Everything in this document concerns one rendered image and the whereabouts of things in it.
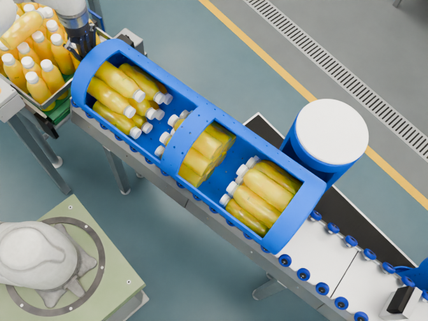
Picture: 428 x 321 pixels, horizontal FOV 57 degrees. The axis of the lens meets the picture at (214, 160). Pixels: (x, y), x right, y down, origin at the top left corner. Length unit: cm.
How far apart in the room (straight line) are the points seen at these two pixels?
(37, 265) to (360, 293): 103
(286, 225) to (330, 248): 36
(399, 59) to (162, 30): 180
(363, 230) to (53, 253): 181
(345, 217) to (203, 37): 163
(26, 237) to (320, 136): 103
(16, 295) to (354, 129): 126
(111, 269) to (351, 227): 154
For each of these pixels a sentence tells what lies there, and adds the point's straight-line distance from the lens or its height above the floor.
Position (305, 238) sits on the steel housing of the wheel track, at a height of 93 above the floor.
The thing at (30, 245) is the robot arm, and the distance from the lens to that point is 106.
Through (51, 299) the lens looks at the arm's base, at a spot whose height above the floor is 108.
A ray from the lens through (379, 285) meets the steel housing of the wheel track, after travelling 155.
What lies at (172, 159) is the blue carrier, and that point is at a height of 116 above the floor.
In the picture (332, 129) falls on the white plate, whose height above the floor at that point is 104.
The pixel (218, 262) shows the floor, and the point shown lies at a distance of 235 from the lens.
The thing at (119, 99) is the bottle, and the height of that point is 113.
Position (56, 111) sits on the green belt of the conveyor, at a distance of 171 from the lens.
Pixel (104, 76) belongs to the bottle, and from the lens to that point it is 142.
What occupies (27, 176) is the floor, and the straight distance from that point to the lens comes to 264.
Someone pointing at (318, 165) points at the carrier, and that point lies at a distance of 151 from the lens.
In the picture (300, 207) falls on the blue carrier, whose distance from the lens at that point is 118.
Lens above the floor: 231
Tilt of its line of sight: 66 degrees down
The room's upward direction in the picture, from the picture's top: 12 degrees clockwise
